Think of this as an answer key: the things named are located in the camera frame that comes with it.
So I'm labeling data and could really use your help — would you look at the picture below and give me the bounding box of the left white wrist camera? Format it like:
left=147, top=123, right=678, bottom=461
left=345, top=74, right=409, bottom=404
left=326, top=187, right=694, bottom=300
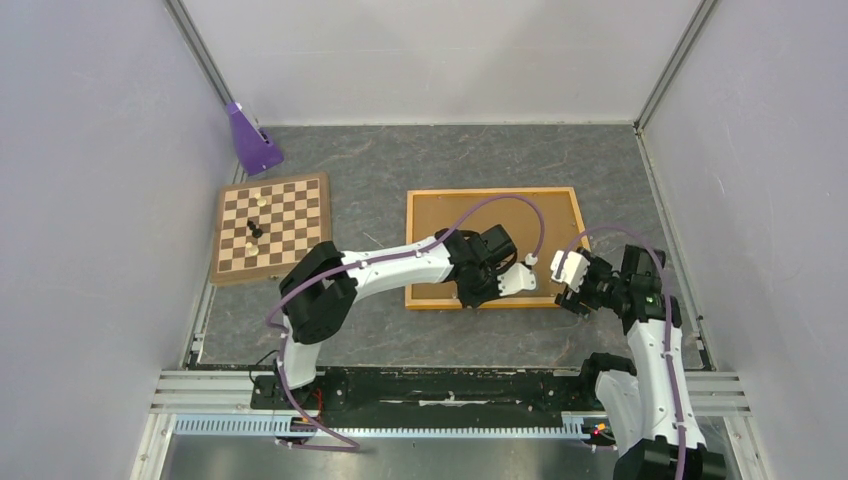
left=497, top=253, right=538, bottom=298

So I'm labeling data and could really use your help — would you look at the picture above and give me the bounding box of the wooden chessboard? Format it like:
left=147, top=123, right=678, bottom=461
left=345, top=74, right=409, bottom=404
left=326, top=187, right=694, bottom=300
left=209, top=172, right=332, bottom=286

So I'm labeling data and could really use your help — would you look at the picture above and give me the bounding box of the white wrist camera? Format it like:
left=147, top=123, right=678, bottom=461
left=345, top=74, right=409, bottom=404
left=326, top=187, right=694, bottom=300
left=497, top=253, right=538, bottom=298
left=550, top=250, right=590, bottom=293

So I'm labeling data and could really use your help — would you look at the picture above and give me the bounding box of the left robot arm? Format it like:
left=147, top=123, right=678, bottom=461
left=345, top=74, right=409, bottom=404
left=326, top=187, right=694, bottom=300
left=272, top=224, right=537, bottom=408

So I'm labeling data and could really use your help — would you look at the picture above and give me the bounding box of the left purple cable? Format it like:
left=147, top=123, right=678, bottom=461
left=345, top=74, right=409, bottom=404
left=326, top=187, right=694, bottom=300
left=264, top=194, right=547, bottom=454

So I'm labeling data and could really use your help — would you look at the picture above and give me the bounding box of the wooden picture frame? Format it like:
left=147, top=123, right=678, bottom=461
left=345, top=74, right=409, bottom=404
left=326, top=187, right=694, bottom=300
left=404, top=186, right=592, bottom=311

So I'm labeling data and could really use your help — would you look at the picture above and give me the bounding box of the purple plastic stand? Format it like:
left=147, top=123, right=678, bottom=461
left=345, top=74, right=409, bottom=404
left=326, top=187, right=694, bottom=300
left=226, top=102, right=284, bottom=176

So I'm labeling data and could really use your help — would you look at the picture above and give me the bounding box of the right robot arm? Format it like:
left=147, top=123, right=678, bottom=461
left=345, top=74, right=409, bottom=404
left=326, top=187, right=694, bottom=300
left=551, top=245, right=727, bottom=479

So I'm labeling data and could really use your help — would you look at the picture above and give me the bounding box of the black chess piece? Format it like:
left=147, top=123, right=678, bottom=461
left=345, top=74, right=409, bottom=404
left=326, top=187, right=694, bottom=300
left=246, top=220, right=264, bottom=239

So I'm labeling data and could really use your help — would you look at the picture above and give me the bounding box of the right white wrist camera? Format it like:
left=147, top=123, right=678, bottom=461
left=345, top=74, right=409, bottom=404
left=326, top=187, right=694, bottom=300
left=550, top=250, right=590, bottom=293

